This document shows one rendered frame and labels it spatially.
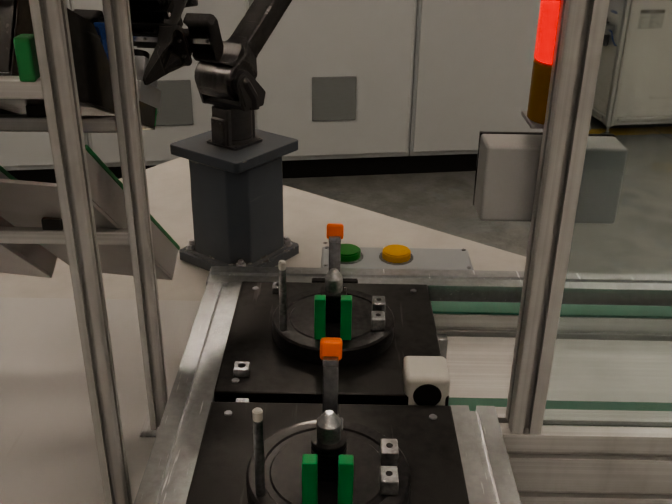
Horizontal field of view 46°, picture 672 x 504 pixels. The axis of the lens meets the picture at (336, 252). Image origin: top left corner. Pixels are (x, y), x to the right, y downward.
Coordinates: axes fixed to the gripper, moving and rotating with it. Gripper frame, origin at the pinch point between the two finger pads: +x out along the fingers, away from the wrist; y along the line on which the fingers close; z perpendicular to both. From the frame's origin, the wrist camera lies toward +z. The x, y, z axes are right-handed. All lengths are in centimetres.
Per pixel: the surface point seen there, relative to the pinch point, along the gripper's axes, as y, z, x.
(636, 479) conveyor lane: 60, -18, 38
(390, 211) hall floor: 7, -226, -164
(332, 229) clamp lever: 25.7, -11.6, 14.3
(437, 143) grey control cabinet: 25, -236, -220
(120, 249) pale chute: 3.1, -7.9, 22.3
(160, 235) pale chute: 5.7, -10.7, 17.8
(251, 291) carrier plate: 15.2, -20.7, 18.1
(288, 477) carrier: 28, -3, 47
